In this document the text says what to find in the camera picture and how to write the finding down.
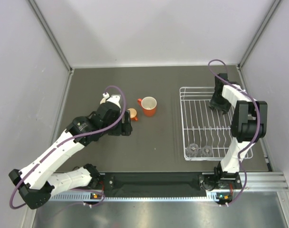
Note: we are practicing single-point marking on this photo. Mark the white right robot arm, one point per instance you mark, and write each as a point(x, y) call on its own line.
point(249, 124)

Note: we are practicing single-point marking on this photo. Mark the large orange mug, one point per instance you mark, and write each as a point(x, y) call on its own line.
point(148, 105)

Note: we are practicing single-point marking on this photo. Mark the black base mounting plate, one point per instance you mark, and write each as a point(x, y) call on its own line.
point(152, 184)

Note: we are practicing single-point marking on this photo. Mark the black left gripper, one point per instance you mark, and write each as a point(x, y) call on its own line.
point(123, 128)

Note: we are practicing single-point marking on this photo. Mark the aluminium slotted cable rail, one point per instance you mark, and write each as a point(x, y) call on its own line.
point(74, 196)

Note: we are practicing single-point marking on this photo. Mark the blue mug white interior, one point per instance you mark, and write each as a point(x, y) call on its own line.
point(103, 101)

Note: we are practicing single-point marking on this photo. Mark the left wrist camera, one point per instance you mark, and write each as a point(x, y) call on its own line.
point(115, 99)

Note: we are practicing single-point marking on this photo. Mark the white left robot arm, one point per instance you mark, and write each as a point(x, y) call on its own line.
point(40, 181)

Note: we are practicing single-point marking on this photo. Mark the white wire dish rack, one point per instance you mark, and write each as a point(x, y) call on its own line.
point(204, 126)

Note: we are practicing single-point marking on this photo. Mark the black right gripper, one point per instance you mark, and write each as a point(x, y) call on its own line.
point(224, 108)

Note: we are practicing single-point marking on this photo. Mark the small orange cup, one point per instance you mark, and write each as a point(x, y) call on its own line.
point(133, 114)

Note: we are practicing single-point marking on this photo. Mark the clear glass cup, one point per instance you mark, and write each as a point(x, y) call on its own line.
point(206, 151)
point(192, 150)

